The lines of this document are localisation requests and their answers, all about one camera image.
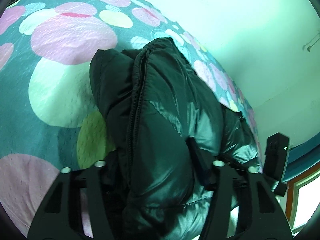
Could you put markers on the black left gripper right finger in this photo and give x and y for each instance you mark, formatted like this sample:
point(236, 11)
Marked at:
point(243, 205)

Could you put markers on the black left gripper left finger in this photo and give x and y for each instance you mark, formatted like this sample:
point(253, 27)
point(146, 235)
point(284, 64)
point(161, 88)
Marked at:
point(59, 214)

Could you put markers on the black shiny puffer jacket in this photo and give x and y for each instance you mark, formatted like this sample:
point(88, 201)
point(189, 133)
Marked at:
point(152, 101)

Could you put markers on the teal window ledge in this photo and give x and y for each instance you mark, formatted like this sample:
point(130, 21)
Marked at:
point(302, 157)

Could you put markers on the polka dot bed sheet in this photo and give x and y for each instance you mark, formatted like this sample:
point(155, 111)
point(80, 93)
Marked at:
point(48, 116)

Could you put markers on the orange window frame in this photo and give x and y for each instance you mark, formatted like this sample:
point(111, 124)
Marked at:
point(302, 198)

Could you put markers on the wall hook with cord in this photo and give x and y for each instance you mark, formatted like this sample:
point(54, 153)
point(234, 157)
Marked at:
point(309, 45)

